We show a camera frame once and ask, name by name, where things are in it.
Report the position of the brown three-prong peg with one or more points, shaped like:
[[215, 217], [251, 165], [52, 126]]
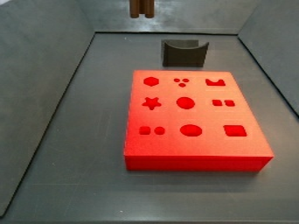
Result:
[[141, 7]]

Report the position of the red shape-sorting block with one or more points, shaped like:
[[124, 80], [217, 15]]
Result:
[[191, 124]]

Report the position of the dark grey curved holder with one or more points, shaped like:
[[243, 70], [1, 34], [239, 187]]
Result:
[[183, 53]]

